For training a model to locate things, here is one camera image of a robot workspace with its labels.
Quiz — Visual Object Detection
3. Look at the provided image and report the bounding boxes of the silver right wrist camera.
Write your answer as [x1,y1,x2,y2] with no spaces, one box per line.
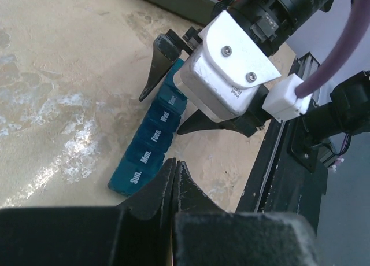
[173,11,281,122]

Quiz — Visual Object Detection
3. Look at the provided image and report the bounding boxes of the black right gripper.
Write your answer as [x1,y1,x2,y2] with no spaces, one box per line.
[160,25,271,139]

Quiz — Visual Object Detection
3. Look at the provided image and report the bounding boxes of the black table edge rail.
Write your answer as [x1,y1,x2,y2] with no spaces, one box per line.
[234,53,327,217]

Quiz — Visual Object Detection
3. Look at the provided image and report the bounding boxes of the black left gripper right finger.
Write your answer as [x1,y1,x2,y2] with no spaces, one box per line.
[172,161,320,265]

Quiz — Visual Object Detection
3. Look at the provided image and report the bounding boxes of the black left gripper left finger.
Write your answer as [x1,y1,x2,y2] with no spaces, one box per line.
[1,158,176,265]

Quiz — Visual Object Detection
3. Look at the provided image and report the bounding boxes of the teal weekly pill organizer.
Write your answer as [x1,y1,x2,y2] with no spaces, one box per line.
[108,59,187,197]

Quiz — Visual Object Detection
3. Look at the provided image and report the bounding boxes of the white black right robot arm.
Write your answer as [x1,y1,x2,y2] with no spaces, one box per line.
[139,0,369,172]

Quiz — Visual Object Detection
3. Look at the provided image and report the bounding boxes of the grey fruit tray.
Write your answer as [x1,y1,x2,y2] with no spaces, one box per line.
[127,0,261,27]

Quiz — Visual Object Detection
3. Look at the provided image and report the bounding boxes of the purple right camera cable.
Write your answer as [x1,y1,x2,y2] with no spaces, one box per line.
[296,0,370,101]

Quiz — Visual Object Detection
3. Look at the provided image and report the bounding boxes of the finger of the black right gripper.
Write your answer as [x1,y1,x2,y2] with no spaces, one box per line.
[139,29,193,102]

